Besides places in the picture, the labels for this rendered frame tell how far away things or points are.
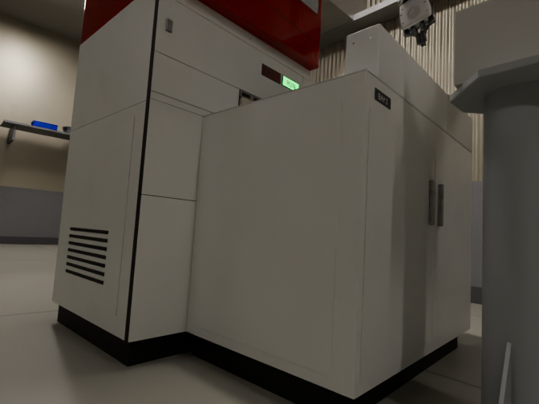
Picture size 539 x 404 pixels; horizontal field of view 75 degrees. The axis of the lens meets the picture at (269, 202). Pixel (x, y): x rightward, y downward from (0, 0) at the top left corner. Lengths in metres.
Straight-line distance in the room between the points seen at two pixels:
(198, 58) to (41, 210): 5.86
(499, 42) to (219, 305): 1.00
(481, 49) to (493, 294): 0.58
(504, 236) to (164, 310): 0.96
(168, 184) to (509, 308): 0.97
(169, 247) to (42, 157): 5.96
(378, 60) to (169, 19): 0.70
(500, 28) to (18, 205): 6.65
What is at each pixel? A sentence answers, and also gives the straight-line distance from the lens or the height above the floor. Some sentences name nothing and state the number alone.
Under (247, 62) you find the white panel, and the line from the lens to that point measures 1.52.
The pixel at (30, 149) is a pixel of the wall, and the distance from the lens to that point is 7.04.
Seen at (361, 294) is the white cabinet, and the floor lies 0.30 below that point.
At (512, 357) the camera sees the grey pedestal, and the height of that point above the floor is 0.19.
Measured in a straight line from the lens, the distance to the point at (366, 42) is 1.02.
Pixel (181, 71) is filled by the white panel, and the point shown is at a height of 0.94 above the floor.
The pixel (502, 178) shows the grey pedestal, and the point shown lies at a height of 0.58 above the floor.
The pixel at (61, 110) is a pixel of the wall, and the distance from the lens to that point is 7.27.
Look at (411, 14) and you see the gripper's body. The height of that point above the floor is 1.20.
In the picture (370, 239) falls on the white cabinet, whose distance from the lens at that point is 0.85.
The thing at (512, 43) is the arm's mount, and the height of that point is 0.89.
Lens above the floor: 0.43
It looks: 5 degrees up
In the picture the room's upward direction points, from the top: 3 degrees clockwise
